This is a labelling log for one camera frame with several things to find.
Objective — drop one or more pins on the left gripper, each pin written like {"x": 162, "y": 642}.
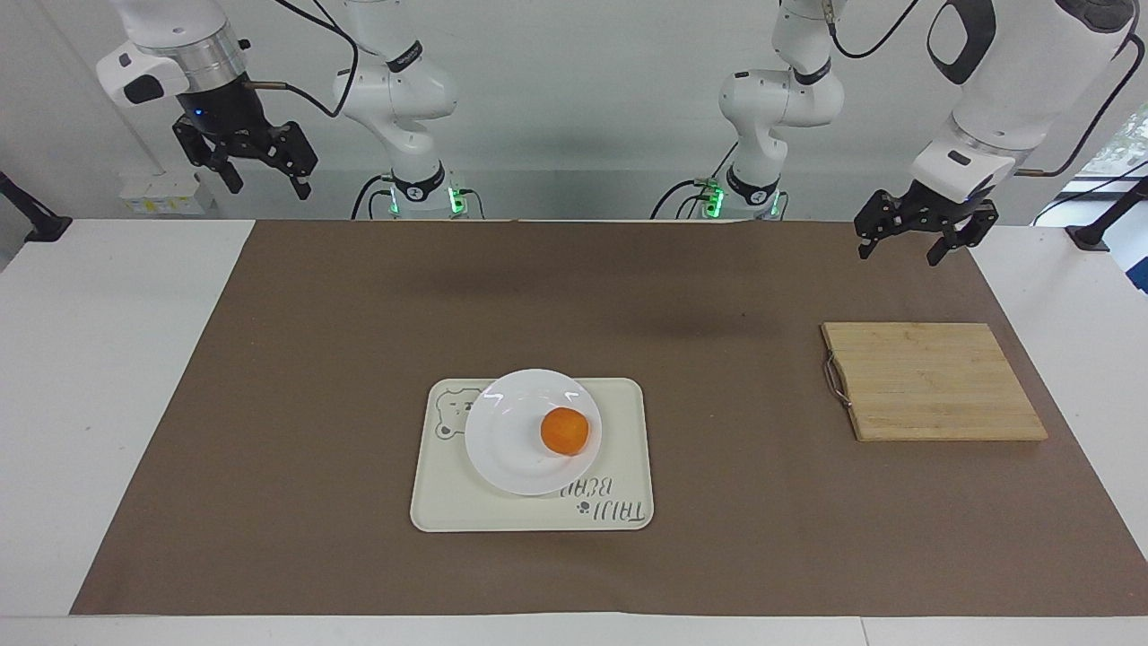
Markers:
{"x": 937, "y": 208}

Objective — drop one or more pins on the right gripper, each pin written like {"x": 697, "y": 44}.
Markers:
{"x": 221, "y": 109}

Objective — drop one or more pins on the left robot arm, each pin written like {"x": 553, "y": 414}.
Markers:
{"x": 1013, "y": 81}

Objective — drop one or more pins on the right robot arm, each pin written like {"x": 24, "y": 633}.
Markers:
{"x": 399, "y": 85}

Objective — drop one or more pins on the white round plate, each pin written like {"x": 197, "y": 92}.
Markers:
{"x": 507, "y": 440}

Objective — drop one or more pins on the orange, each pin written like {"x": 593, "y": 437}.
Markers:
{"x": 564, "y": 431}

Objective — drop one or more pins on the white socket box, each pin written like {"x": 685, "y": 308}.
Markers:
{"x": 166, "y": 196}

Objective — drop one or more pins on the bamboo cutting board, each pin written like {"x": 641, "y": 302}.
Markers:
{"x": 933, "y": 381}

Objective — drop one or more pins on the black stand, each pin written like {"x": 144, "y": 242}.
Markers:
{"x": 31, "y": 220}
{"x": 1108, "y": 220}

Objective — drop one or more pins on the cream tray with bear print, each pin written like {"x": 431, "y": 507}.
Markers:
{"x": 448, "y": 498}

